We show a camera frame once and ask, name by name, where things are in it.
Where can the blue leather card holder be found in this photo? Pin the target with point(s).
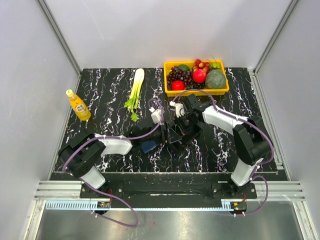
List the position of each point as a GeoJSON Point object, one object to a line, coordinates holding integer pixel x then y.
{"type": "Point", "coordinates": [148, 146]}

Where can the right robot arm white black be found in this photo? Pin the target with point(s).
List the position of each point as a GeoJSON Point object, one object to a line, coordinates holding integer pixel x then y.
{"type": "Point", "coordinates": [253, 144]}

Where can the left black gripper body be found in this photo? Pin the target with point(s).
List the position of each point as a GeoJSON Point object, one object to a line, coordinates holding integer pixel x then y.
{"type": "Point", "coordinates": [157, 135]}

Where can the green avocado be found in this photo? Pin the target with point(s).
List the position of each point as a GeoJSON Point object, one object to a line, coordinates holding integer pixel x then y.
{"type": "Point", "coordinates": [183, 67]}

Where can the red cherry cluster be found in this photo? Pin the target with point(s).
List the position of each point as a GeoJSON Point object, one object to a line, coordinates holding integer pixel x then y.
{"type": "Point", "coordinates": [202, 65]}

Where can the red apple front left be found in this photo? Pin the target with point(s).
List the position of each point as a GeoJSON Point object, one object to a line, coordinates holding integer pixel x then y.
{"type": "Point", "coordinates": [177, 85]}

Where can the celery stalk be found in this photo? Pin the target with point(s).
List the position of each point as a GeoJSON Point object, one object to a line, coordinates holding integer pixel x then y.
{"type": "Point", "coordinates": [132, 103]}

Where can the red pink peach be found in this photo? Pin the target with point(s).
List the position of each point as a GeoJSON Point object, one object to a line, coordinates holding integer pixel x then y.
{"type": "Point", "coordinates": [199, 76]}

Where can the yellow juice bottle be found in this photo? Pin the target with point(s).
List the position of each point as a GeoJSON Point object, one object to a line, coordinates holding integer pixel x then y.
{"type": "Point", "coordinates": [79, 107]}

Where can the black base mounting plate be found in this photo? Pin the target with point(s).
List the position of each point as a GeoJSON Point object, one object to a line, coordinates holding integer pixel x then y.
{"type": "Point", "coordinates": [212, 190]}

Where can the green netted melon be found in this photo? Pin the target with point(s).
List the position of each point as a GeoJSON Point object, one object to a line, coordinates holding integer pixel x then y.
{"type": "Point", "coordinates": [215, 79]}

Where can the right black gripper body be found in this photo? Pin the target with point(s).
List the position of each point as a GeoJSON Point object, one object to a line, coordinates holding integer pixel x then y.
{"type": "Point", "coordinates": [185, 121]}

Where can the dark blueberry cluster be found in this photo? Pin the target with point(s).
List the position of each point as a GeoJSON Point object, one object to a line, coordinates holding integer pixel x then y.
{"type": "Point", "coordinates": [195, 86]}

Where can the yellow plastic fruit bin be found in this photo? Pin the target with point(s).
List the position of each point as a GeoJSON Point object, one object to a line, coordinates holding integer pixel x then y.
{"type": "Point", "coordinates": [198, 92]}

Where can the green apple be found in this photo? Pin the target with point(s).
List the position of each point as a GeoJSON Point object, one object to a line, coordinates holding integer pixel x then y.
{"type": "Point", "coordinates": [214, 66]}

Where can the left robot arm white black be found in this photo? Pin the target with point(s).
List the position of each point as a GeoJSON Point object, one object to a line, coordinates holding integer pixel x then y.
{"type": "Point", "coordinates": [80, 155]}

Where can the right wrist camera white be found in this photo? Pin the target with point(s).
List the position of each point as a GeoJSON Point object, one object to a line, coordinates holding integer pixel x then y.
{"type": "Point", "coordinates": [178, 108]}

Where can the black plastic card box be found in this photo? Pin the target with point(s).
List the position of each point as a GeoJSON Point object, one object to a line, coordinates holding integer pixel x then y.
{"type": "Point", "coordinates": [186, 139]}

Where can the purple grape bunch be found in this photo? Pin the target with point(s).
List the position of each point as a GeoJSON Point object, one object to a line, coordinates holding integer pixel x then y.
{"type": "Point", "coordinates": [177, 74]}

